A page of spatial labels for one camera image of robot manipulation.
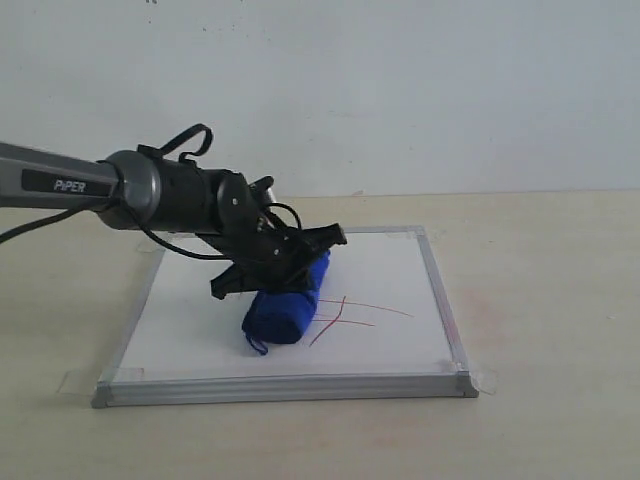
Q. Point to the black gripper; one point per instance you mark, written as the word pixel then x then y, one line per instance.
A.
pixel 271 252

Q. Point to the blue cloth eraser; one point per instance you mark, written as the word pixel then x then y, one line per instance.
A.
pixel 283 318

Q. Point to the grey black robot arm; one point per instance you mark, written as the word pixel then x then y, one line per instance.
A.
pixel 142 190

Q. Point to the clear tape back left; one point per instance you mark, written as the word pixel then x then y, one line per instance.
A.
pixel 148 246

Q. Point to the clear tape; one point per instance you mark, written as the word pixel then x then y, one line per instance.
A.
pixel 485 380
pixel 425 232
pixel 148 246
pixel 86 382

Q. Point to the clear tape back right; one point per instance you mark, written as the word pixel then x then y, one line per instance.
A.
pixel 425 232

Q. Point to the clear tape front left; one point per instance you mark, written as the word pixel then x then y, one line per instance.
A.
pixel 86 382

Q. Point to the clear tape front right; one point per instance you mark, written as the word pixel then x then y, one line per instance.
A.
pixel 485 380

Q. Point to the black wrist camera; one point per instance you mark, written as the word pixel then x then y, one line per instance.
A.
pixel 262 190

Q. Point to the white board with aluminium frame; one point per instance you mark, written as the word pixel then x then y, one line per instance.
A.
pixel 383 329

